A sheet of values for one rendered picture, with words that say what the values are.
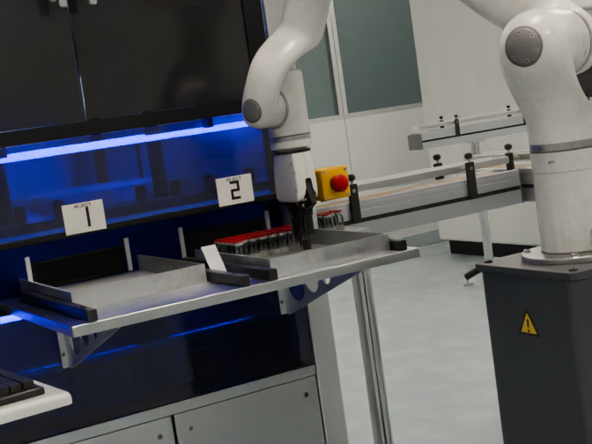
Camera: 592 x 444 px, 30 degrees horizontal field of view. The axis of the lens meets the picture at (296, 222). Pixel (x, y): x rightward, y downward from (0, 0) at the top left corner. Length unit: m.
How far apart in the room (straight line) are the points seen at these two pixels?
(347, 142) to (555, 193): 6.08
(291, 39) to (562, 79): 0.57
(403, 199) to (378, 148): 5.35
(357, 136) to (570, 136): 6.13
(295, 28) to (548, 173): 0.58
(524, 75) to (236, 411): 1.01
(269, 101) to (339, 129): 5.78
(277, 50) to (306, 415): 0.84
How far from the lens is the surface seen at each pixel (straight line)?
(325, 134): 7.85
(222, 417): 2.42
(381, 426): 2.81
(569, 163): 1.90
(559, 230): 1.91
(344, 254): 2.08
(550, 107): 1.88
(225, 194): 2.37
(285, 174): 2.22
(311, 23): 2.16
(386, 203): 2.70
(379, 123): 8.09
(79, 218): 2.25
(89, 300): 1.99
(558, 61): 1.84
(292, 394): 2.49
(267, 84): 2.13
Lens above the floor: 1.19
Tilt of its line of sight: 6 degrees down
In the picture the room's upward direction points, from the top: 8 degrees counter-clockwise
